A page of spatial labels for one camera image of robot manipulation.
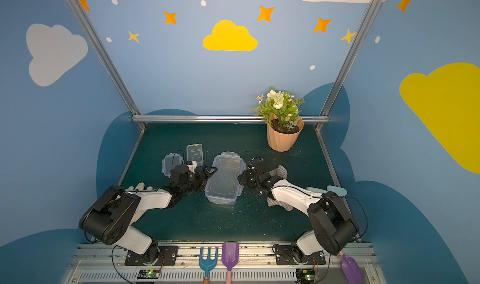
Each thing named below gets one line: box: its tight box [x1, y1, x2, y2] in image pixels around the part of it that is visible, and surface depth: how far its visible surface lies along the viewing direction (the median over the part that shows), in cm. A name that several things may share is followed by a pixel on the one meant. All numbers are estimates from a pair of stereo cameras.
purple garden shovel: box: [221, 241, 240, 284], surface depth 75 cm
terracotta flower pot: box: [266, 112, 304, 153], surface depth 103 cm
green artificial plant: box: [250, 90, 306, 132], surface depth 95 cm
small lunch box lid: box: [161, 152, 184, 178], surface depth 105 cm
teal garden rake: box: [198, 247, 219, 279], surface depth 74 cm
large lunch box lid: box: [204, 151, 247, 206], surface depth 87 cm
